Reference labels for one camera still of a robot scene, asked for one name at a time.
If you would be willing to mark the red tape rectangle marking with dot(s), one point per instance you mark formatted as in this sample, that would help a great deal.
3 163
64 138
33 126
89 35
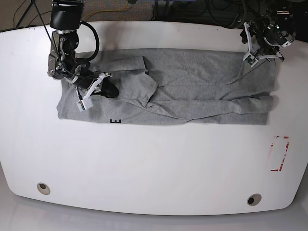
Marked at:
277 153

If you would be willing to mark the grey t-shirt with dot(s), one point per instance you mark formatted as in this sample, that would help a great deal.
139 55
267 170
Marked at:
177 86

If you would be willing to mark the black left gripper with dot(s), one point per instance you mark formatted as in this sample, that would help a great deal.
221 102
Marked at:
257 32

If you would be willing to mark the table grommet hole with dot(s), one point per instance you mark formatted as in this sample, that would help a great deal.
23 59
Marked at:
43 188
254 199

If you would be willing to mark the right table grommet hole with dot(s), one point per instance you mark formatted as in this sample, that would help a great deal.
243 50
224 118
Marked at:
254 199

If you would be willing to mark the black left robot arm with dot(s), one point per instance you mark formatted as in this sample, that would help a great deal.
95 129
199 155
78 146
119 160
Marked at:
275 29

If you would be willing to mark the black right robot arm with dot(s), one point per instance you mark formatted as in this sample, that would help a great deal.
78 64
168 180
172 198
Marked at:
66 18

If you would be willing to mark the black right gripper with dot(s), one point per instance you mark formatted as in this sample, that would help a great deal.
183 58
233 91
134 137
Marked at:
102 86

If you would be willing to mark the left table grommet hole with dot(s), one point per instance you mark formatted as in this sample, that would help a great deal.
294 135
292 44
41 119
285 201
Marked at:
43 188

